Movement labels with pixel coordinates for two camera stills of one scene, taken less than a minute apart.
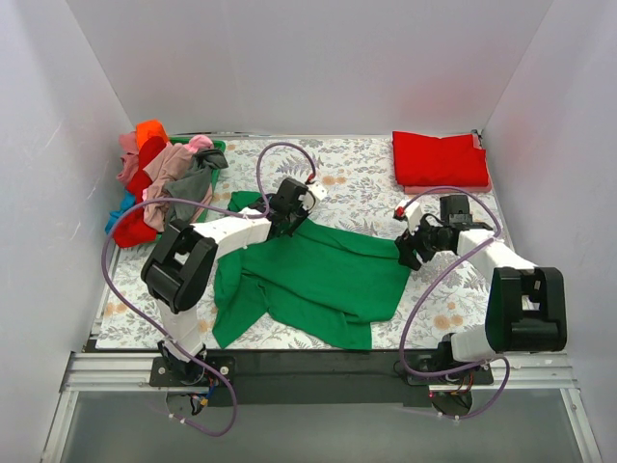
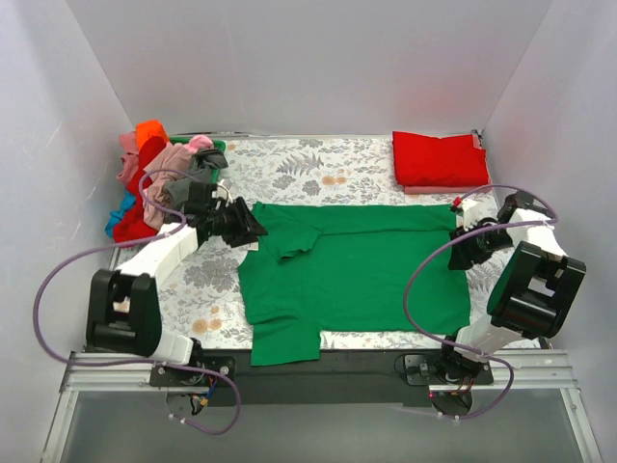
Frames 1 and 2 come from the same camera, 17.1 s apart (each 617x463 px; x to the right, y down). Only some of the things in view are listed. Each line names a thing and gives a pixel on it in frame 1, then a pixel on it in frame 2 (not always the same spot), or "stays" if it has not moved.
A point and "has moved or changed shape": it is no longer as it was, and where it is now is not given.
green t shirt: x=308 y=282 has moved or changed shape
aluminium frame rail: x=96 y=370 stays
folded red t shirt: x=430 y=161 stays
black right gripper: x=415 y=243 -> x=463 y=248
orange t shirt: x=147 y=129 stays
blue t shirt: x=127 y=200 stays
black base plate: x=384 y=378 stays
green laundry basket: x=217 y=145 stays
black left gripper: x=289 y=220 -> x=236 y=223
